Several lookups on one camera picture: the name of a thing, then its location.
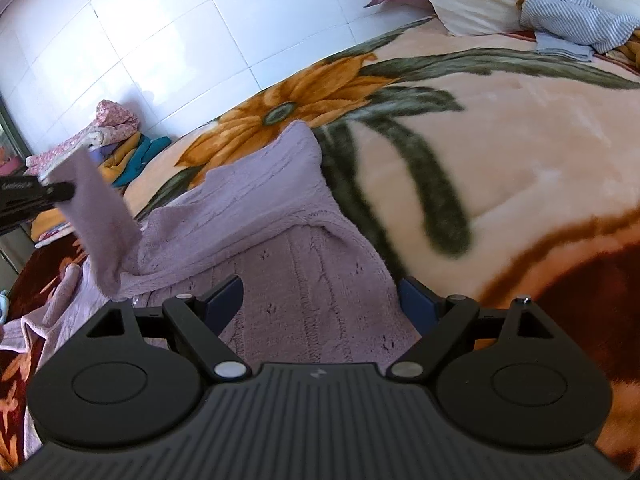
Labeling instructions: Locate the floral plush bed blanket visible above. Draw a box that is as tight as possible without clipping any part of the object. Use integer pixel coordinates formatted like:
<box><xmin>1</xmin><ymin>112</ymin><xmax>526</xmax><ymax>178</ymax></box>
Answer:
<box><xmin>1</xmin><ymin>18</ymin><xmax>639</xmax><ymax>479</ymax></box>

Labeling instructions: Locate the red patterned folded cloth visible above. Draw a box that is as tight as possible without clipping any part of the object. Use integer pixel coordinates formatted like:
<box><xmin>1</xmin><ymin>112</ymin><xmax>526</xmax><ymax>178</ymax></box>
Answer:
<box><xmin>35</xmin><ymin>223</ymin><xmax>74</xmax><ymax>249</ymax></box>

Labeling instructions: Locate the purple folded garment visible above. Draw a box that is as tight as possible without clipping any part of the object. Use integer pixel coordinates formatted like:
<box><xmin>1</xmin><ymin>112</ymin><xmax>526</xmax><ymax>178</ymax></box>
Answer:
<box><xmin>89</xmin><ymin>143</ymin><xmax>119</xmax><ymax>166</ymax></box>

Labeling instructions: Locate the orange folded garment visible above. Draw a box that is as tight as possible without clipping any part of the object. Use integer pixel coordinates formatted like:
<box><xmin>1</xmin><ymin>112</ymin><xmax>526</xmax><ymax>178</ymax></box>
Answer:
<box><xmin>30</xmin><ymin>132</ymin><xmax>142</xmax><ymax>243</ymax></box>

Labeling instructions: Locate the lilac knitted cardigan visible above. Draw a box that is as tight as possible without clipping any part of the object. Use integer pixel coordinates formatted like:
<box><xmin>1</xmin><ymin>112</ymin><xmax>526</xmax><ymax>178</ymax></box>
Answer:
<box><xmin>0</xmin><ymin>119</ymin><xmax>421</xmax><ymax>461</ymax></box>

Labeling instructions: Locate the pink floral folded garment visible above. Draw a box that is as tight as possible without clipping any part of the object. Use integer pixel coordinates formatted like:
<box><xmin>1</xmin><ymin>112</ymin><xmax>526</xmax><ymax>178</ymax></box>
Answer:
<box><xmin>26</xmin><ymin>100</ymin><xmax>141</xmax><ymax>176</ymax></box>

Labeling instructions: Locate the blue striped crumpled shirt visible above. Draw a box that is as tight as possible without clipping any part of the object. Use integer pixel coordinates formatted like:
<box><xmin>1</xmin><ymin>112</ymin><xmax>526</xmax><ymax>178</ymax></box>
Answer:
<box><xmin>520</xmin><ymin>0</ymin><xmax>639</xmax><ymax>62</ymax></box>

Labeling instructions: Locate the teal folded garment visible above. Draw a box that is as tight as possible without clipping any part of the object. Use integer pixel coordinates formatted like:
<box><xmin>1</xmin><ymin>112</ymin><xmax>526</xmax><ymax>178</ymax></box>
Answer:
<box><xmin>112</xmin><ymin>136</ymin><xmax>171</xmax><ymax>188</ymax></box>

